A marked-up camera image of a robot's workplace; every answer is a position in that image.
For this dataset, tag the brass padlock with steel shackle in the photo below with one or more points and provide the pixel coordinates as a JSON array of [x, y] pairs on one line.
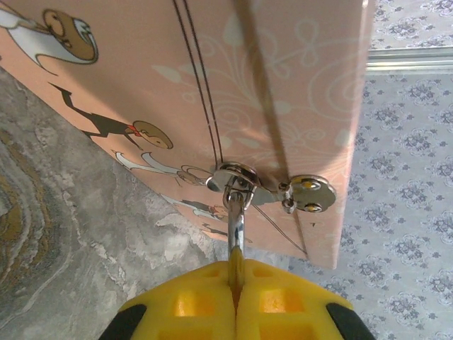
[[235, 226]]

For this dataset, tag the silver box hasp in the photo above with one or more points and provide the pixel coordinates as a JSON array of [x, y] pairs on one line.
[[308, 195]]

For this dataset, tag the aluminium frame corner post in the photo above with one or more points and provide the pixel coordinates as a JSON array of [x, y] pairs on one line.
[[410, 60]]

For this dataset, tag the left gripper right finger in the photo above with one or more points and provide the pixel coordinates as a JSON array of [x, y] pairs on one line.
[[290, 311]]

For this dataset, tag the pink tin box with figures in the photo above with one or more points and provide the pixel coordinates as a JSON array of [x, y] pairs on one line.
[[141, 71]]

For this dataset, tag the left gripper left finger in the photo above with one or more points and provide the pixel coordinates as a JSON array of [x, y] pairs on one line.
[[184, 311]]

